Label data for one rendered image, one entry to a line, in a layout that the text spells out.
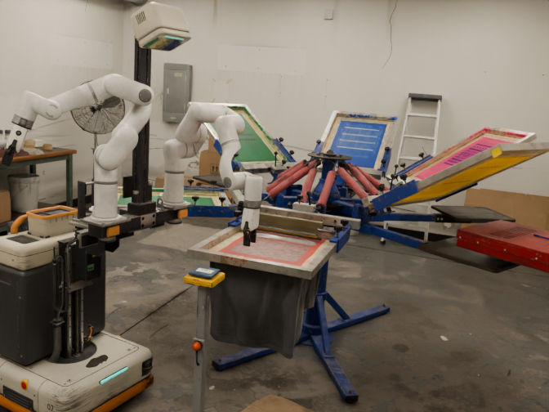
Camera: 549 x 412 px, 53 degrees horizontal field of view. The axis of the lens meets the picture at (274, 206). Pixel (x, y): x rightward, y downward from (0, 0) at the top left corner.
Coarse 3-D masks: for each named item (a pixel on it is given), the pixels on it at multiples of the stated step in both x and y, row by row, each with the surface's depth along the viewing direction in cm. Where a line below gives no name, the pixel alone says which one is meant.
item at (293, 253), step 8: (312, 240) 292; (320, 240) 293; (272, 248) 273; (280, 248) 274; (288, 248) 275; (296, 248) 276; (304, 248) 277; (312, 248) 278; (264, 256) 259; (272, 256) 260; (280, 256) 261; (288, 256) 262; (296, 256) 263; (304, 256) 264; (296, 264) 251
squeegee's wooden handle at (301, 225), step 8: (264, 216) 298; (272, 216) 296; (280, 216) 295; (264, 224) 298; (272, 224) 297; (280, 224) 295; (288, 224) 294; (296, 224) 293; (304, 224) 291; (312, 224) 290; (320, 224) 288; (312, 232) 290
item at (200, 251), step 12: (228, 228) 290; (240, 228) 300; (204, 240) 264; (216, 240) 271; (192, 252) 249; (204, 252) 247; (216, 252) 248; (324, 252) 261; (228, 264) 244; (240, 264) 242; (252, 264) 241; (264, 264) 239; (276, 264) 238; (288, 264) 239; (312, 264) 241; (300, 276) 234; (312, 276) 235
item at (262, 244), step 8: (248, 232) 298; (264, 232) 300; (240, 240) 282; (256, 240) 284; (264, 240) 285; (272, 240) 286; (280, 240) 287; (224, 248) 267; (232, 248) 268; (240, 248) 269; (248, 248) 270; (256, 248) 271; (264, 248) 272; (248, 256) 257; (256, 256) 258
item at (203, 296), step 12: (192, 276) 226; (216, 276) 228; (204, 288) 228; (204, 300) 229; (204, 312) 230; (204, 324) 232; (204, 336) 233; (204, 348) 235; (204, 360) 237; (204, 372) 239; (204, 384) 241; (192, 408) 241
